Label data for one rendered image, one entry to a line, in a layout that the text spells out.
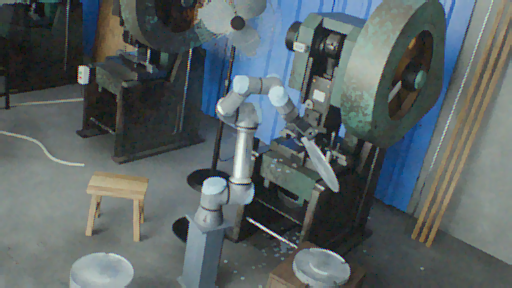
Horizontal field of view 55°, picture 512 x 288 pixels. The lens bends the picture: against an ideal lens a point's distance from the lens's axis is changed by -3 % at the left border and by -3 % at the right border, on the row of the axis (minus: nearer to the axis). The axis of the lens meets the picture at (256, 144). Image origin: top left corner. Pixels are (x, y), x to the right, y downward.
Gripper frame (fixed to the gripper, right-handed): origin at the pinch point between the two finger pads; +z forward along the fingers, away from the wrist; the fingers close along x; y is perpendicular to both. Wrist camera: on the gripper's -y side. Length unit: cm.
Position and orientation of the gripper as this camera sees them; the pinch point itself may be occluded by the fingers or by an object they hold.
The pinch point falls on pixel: (311, 144)
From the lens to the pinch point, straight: 233.6
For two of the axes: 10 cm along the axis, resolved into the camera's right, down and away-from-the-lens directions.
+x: -7.2, 6.9, -1.1
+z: 4.6, 5.8, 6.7
